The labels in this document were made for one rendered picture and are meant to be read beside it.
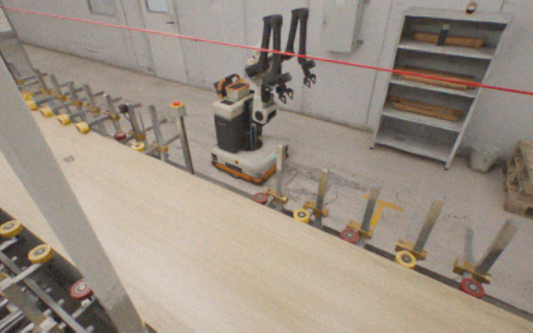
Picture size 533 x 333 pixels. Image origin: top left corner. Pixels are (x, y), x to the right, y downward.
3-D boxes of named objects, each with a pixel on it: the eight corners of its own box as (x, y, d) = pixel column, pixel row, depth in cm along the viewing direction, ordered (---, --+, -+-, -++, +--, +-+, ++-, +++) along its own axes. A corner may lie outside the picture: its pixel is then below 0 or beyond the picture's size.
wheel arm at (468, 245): (464, 232, 147) (467, 227, 145) (471, 235, 146) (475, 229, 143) (458, 302, 117) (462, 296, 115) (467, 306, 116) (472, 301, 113)
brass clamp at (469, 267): (452, 263, 132) (457, 256, 130) (487, 277, 127) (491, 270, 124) (452, 273, 128) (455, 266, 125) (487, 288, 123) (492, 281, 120)
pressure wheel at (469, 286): (473, 298, 120) (485, 282, 113) (473, 314, 114) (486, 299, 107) (452, 289, 123) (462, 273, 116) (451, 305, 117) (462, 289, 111)
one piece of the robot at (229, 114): (216, 156, 317) (206, 82, 268) (246, 136, 354) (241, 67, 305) (241, 166, 302) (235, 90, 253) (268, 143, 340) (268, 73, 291)
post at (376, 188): (355, 249, 159) (374, 181, 131) (362, 252, 158) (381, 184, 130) (353, 253, 157) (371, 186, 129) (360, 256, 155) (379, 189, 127)
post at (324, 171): (315, 230, 170) (323, 165, 142) (320, 233, 168) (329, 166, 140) (312, 235, 167) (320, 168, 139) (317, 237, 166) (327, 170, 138)
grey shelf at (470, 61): (378, 133, 395) (410, 6, 304) (451, 153, 358) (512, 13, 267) (369, 148, 364) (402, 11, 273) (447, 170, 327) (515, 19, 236)
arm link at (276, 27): (278, 14, 209) (269, 17, 202) (284, 15, 207) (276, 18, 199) (277, 73, 235) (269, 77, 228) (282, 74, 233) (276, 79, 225)
